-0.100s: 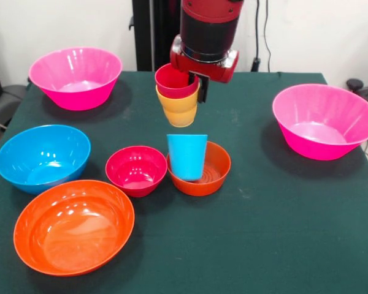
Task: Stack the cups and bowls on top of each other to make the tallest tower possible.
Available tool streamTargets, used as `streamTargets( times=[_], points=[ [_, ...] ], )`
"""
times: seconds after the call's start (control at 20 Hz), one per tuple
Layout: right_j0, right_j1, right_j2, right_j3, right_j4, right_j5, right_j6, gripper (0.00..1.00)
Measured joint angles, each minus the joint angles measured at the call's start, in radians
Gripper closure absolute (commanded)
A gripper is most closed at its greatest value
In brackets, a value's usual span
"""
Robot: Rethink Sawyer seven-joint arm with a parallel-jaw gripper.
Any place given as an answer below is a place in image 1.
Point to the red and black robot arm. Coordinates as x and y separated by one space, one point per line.
208 27

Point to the small orange plastic bowl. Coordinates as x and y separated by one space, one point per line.
217 171

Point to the blue plastic bowl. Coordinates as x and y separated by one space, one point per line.
43 159

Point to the large orange plastic bowl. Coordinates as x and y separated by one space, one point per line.
73 232

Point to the yellow plastic cup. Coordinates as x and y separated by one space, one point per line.
179 111

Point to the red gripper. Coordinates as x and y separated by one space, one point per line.
214 69

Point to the blue plastic cup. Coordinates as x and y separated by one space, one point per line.
187 162

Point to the large pink plastic bowl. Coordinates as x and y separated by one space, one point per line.
325 122
76 70

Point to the small red plastic bowl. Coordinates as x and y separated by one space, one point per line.
136 174

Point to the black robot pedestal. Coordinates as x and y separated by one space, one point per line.
153 36

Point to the red plastic cup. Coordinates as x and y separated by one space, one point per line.
171 82

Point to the dark green tablecloth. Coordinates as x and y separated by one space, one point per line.
233 245

